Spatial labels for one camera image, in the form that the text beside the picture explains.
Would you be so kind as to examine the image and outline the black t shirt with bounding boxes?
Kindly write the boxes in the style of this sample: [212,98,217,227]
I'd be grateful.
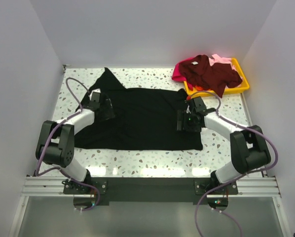
[74,68,203,151]

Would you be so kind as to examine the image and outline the maroon t shirt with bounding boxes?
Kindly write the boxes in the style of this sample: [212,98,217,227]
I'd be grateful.
[179,55,243,97]

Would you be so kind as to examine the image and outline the magenta t shirt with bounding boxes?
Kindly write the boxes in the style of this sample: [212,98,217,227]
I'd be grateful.
[171,57,193,82]

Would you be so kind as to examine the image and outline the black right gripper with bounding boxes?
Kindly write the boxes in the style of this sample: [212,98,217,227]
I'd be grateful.
[175,110,201,133]

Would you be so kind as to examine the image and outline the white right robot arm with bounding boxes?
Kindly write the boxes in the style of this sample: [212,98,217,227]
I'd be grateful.
[177,97,271,194]

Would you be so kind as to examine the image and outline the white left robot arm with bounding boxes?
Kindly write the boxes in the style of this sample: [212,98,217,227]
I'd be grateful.
[35,89,115,194]

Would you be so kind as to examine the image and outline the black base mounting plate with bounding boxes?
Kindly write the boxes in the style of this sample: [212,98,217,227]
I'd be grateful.
[63,176,238,206]

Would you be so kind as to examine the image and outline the light pink t shirt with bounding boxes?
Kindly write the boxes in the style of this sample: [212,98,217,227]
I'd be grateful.
[209,54,238,72]

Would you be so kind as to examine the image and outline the aluminium frame rail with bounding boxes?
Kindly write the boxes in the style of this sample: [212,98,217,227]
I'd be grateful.
[21,176,280,197]

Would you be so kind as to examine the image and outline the orange red garment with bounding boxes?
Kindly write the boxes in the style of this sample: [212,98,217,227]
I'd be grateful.
[193,86,210,91]

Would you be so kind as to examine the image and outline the yellow plastic tray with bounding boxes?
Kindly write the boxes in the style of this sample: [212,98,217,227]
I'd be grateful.
[178,54,250,97]

